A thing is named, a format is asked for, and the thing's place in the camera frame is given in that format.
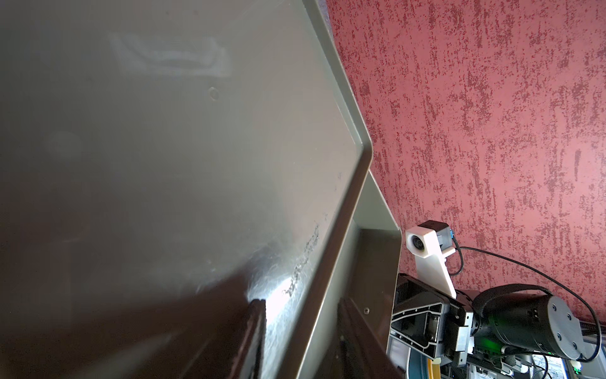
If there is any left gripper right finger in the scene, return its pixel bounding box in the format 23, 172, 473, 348
331, 298, 402, 378

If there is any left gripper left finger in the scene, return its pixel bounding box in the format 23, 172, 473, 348
188, 298, 267, 379

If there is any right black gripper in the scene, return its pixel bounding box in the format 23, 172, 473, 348
390, 273, 473, 367

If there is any olive green drawer cabinet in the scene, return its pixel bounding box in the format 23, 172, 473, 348
0, 0, 375, 379

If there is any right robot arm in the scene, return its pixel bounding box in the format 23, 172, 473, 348
388, 274, 605, 378

